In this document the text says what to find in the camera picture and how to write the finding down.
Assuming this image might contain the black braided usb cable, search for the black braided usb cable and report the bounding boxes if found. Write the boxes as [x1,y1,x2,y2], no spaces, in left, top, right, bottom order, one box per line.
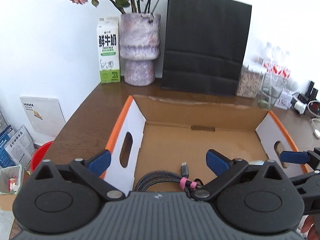
[134,161,205,196]

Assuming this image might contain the person right hand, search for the person right hand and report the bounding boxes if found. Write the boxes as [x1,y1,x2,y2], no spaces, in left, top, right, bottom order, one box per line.
[300,215,319,240]

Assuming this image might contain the white charger plug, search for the white charger plug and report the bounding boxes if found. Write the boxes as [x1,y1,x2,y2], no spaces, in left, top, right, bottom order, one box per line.
[293,101,307,115]

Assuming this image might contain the white printed tin box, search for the white printed tin box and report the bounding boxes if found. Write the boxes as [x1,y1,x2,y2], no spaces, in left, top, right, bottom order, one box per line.
[274,90,292,110]

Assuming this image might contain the red plastic basin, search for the red plastic basin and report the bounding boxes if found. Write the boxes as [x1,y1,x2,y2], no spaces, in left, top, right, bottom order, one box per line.
[30,141,54,172]

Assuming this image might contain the black power strip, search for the black power strip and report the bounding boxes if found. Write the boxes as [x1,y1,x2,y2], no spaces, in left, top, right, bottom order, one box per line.
[291,93,316,106]

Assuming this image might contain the red pumpkin cardboard box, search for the red pumpkin cardboard box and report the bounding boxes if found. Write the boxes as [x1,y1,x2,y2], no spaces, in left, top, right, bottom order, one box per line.
[101,95,297,193]

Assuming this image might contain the black upright device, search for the black upright device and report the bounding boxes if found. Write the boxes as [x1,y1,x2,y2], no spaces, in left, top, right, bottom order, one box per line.
[305,81,318,102]

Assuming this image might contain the white round speaker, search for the white round speaker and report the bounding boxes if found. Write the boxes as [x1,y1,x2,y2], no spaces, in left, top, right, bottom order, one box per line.
[286,80,299,94]

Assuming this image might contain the clear drinking glass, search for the clear drinking glass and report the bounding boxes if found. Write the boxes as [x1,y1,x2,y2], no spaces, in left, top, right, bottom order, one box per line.
[258,73,287,110]

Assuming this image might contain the blue white paper packages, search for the blue white paper packages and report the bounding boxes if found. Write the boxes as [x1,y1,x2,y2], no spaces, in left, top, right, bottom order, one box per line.
[1,125,35,171]

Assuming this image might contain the right water bottle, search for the right water bottle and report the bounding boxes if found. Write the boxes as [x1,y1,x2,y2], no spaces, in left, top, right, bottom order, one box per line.
[281,67,291,79]

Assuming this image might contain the water bottle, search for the water bottle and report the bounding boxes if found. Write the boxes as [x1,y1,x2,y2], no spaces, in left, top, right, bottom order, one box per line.
[270,60,283,76]
[258,42,273,73]
[281,67,291,79]

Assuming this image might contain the middle water bottle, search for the middle water bottle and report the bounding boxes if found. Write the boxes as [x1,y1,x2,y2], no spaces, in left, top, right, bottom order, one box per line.
[270,60,283,76]

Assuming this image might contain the white lined trash bin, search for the white lined trash bin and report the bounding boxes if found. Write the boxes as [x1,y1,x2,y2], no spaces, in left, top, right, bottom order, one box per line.
[0,164,24,195]

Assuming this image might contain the clear jar of seeds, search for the clear jar of seeds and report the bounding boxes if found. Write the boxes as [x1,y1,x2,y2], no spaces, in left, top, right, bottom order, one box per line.
[236,64,266,99]

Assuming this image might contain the left water bottle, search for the left water bottle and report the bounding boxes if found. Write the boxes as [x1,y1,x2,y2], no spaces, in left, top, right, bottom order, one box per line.
[258,42,273,73]

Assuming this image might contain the purple textured vase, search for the purple textured vase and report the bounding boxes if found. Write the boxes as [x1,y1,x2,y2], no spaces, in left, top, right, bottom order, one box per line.
[119,12,161,86]

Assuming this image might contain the black paper shopping bag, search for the black paper shopping bag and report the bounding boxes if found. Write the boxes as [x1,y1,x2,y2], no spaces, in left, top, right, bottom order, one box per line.
[162,0,252,95]

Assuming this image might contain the white green milk carton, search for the white green milk carton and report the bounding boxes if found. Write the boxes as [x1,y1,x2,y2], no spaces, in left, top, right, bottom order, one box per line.
[97,17,120,83]

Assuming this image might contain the white cable with puck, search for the white cable with puck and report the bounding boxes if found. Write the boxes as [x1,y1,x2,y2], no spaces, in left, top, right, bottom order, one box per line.
[311,118,320,138]

